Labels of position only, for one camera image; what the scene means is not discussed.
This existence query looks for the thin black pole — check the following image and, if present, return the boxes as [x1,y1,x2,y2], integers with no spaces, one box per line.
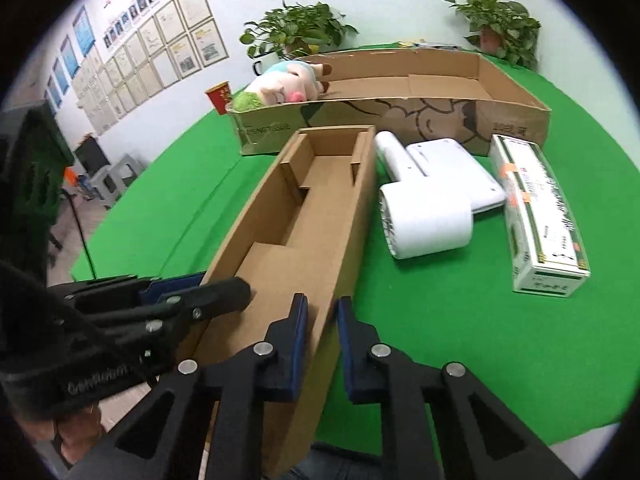
[62,187,98,281]

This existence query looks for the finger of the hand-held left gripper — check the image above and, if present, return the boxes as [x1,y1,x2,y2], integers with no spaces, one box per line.
[47,272,207,311]
[75,279,252,376]

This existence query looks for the potted green plant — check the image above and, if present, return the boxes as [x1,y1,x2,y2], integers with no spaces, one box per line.
[437,0,543,72]
[239,0,360,61]

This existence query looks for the black cabinet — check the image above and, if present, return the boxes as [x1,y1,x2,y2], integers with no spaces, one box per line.
[75,137,112,173]

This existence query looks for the grey plastic stool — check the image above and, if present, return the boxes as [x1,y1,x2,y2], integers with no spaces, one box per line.
[90,165,126,208]
[117,154,146,186]

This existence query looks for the pink plush pig toy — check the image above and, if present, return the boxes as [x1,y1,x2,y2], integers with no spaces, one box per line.
[235,60,331,112]

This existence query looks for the white enamel mug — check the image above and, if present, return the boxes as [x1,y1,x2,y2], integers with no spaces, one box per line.
[252,56,281,78]

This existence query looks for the red paper cup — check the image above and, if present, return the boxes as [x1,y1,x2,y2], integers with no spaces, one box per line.
[204,80,235,117]

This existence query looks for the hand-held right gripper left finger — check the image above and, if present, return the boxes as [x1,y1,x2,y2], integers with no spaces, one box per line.
[82,294,311,480]

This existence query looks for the narrow cardboard tray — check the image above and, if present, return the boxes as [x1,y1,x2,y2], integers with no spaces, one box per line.
[177,125,377,478]

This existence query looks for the white green medicine box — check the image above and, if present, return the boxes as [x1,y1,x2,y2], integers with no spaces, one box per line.
[487,134,592,300]

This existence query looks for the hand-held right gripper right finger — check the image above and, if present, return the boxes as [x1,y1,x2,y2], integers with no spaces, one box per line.
[335,297,581,480]

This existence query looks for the large cardboard box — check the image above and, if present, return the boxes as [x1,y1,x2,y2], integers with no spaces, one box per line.
[226,50,552,157]

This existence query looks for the rows of framed certificates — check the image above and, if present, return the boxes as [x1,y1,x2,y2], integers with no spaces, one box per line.
[42,0,231,136]

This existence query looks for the white hair dryer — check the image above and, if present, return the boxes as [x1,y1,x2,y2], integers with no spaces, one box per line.
[375,131,474,260]

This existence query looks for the person's left hand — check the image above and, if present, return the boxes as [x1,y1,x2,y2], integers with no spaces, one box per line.
[52,404,108,468]

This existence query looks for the person's leg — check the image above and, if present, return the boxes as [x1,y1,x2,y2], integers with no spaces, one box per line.
[292,442,383,480]

